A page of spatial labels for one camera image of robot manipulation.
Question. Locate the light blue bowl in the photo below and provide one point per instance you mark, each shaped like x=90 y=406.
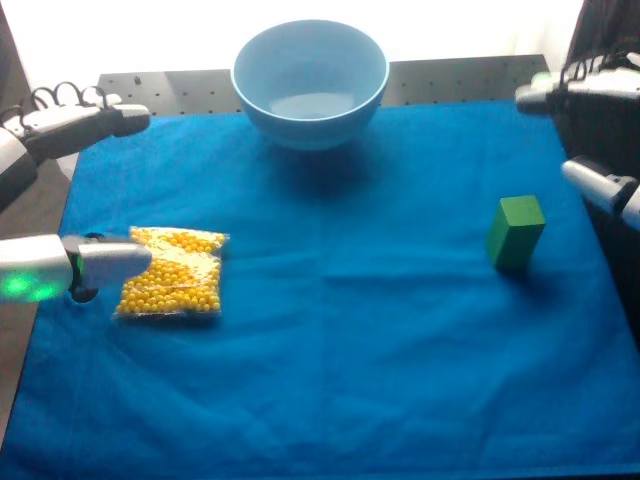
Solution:
x=310 y=75

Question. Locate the dark curtain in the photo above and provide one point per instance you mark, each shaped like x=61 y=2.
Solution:
x=7 y=60
x=605 y=25

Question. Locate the bag of yellow beads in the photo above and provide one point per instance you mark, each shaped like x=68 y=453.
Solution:
x=185 y=285

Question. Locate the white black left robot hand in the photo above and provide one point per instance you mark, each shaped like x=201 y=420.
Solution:
x=60 y=125

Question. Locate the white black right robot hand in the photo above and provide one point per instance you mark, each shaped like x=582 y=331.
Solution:
x=600 y=95

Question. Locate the green rectangular block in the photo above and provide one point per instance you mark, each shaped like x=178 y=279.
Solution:
x=515 y=240

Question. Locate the blue cloth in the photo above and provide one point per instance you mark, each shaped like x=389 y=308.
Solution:
x=320 y=360

